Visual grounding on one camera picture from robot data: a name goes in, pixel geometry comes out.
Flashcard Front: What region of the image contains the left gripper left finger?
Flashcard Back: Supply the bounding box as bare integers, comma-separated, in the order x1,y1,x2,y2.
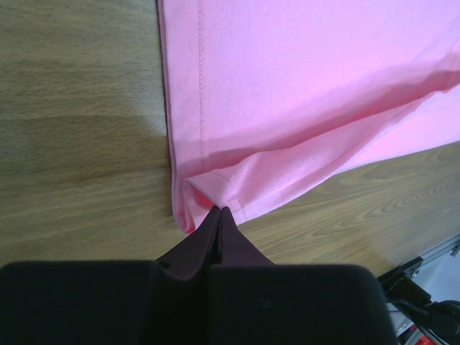
1,207,220,344

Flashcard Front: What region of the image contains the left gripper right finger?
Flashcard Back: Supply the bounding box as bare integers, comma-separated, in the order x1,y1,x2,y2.
210,208,397,344

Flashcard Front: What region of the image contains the pink t shirt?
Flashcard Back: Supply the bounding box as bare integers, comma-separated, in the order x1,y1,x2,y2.
158,1,459,233

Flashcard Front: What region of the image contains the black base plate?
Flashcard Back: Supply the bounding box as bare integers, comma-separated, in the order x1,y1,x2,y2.
378,257,459,344

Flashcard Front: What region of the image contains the aluminium frame rail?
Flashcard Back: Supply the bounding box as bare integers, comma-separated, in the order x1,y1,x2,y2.
410,234,459,277

